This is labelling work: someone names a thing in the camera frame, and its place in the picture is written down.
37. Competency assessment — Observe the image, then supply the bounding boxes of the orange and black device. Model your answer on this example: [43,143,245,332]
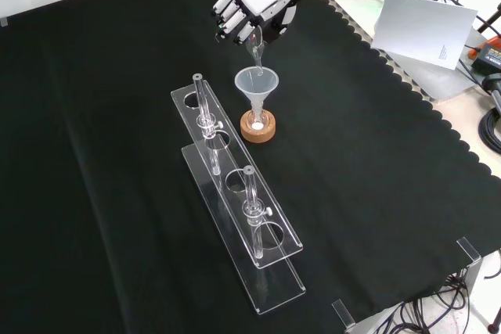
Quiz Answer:
[468,35,501,77]

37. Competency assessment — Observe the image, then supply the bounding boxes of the clear acrylic funnel stand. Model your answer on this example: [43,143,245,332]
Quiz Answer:
[170,73,307,316]

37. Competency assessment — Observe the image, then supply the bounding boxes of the black tripod leg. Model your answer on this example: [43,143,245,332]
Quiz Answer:
[474,0,501,34]

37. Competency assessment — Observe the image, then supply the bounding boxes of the coiled black cable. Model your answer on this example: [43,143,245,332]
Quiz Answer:
[478,106,501,152]

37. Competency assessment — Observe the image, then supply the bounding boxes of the white paper card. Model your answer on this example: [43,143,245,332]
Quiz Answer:
[370,0,479,72]

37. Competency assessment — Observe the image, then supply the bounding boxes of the translucent plastic funnel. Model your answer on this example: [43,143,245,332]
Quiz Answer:
[234,68,278,117]

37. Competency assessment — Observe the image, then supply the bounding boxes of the loose black floor cables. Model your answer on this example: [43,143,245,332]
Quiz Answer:
[373,271,473,334]

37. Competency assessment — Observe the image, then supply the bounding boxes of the clear glass round-bottom flask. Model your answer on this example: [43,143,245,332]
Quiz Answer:
[247,109,270,131]

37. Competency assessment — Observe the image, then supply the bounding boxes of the pale flat board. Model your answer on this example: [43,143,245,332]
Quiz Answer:
[326,0,490,102]

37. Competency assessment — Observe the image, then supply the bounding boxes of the cork ring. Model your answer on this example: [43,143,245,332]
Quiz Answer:
[240,109,279,144]

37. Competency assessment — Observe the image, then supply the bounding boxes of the black bench cloth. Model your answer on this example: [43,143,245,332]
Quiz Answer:
[0,0,501,334]

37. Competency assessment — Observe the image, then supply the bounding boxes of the clear acrylic cloth clamp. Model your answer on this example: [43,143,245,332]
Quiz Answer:
[330,299,356,329]
[456,236,482,263]

